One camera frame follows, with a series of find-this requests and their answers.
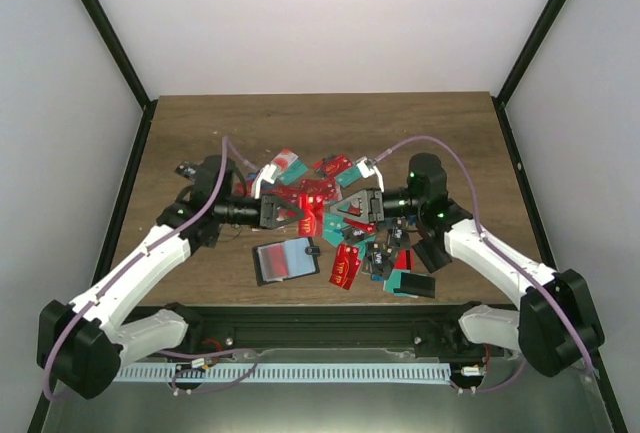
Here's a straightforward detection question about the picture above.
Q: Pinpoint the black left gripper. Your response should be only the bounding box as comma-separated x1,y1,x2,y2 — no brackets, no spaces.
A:
216,194,305,231

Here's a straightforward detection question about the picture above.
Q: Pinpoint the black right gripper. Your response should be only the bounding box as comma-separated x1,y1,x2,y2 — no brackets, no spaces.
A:
331,188,425,224

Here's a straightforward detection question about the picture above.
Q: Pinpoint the red vip card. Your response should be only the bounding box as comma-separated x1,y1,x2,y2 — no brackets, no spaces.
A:
260,245,289,282
298,194,325,237
329,244,361,290

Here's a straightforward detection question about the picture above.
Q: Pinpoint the black leather card holder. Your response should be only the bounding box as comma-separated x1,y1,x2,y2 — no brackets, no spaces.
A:
252,237,321,286

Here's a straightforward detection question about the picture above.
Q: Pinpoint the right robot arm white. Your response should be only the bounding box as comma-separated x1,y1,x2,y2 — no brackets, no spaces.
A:
329,153,605,377

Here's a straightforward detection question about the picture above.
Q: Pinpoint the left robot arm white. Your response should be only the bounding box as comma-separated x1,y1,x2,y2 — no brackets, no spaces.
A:
36,155,304,400

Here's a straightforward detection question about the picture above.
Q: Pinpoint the teal card right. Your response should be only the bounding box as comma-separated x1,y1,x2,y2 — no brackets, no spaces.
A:
336,165,362,188

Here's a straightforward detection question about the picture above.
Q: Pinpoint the red VIP card bottom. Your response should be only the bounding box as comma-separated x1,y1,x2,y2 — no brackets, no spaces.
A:
329,244,361,290

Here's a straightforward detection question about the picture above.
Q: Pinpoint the white card red circle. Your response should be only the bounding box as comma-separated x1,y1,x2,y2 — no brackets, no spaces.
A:
271,149,298,174

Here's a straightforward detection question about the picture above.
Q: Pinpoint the black box on cards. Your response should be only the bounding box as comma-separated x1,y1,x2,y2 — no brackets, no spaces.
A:
394,273,436,299

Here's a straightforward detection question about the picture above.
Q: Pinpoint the black VIP card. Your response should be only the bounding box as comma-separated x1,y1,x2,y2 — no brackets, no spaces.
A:
175,161,198,181

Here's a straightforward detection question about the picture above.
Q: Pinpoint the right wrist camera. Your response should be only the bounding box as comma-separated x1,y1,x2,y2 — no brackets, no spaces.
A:
355,157,385,192

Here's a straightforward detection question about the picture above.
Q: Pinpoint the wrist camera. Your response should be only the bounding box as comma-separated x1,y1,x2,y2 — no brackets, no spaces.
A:
355,157,385,192
251,162,282,199

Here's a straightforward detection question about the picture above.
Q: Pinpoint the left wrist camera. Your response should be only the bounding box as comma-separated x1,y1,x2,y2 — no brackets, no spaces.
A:
251,162,282,199

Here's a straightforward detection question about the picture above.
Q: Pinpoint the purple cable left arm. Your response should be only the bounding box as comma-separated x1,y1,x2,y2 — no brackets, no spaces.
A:
42,136,261,400

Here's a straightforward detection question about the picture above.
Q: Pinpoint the black front rail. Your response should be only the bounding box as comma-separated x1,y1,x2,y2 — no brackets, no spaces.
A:
127,305,521,359

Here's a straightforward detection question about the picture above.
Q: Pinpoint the light blue slotted cable duct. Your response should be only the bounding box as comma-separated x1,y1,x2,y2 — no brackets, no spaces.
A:
115,363,451,385

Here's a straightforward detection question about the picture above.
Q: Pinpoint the black frame post left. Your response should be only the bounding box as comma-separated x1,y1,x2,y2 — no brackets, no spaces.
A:
53,0,153,109

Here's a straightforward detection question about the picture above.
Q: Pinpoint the black frame post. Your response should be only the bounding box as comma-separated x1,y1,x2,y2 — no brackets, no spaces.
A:
53,0,153,109
492,0,596,104

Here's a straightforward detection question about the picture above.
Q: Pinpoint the black frame post right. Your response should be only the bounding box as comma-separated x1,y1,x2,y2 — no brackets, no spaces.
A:
492,0,596,104

